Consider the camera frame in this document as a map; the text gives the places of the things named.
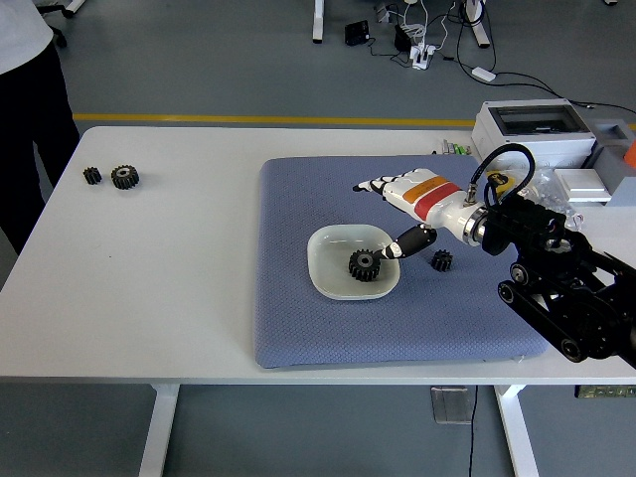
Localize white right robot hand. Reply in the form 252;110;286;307
353;168;481;261

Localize large black gear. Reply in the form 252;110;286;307
109;164;141;192
347;247;383;284

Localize black box on floor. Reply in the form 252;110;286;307
344;20;372;48

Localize clear box under table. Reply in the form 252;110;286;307
429;386;474;425

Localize green and white connectors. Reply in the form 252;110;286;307
430;138;473;157

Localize white square dish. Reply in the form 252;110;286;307
306;223;402;302

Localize blue-grey textured mat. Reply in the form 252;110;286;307
251;154;550;371

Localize clear bag of parts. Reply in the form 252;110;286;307
526;167;586;233

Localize white power strip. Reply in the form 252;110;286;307
409;43;437;71

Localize white desk leg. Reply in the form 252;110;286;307
461;0;491;49
310;0;327;44

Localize grey slotted block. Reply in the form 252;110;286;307
580;118;636;207

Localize white table leg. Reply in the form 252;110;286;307
493;384;541;477
138;384;181;477

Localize green circuit board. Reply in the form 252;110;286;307
574;384;636;399

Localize person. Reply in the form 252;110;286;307
0;0;81;257

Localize white desk foot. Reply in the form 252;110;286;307
37;0;88;20

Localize grey electrical enclosure box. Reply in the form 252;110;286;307
470;98;598;173

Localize white flat switch plate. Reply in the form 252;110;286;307
553;168;613;205

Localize black floor cable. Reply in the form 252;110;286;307
454;0;636;114

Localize black cable under table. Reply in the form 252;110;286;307
466;385;479;477

